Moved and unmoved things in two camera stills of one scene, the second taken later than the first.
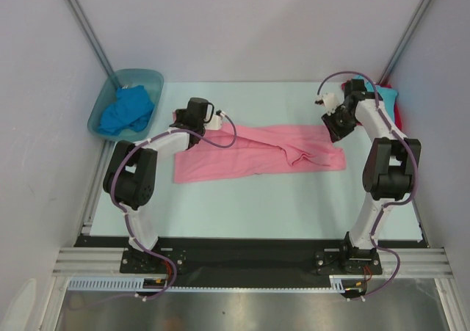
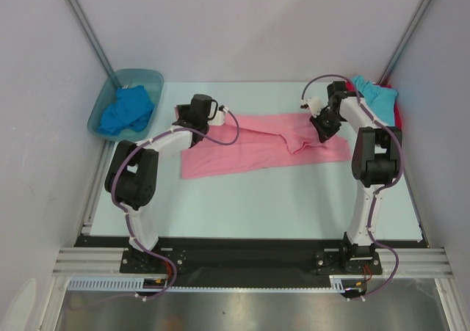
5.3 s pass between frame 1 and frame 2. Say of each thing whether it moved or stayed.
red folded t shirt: stayed
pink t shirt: moved
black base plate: stayed
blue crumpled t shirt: stayed
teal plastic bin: stayed
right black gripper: moved
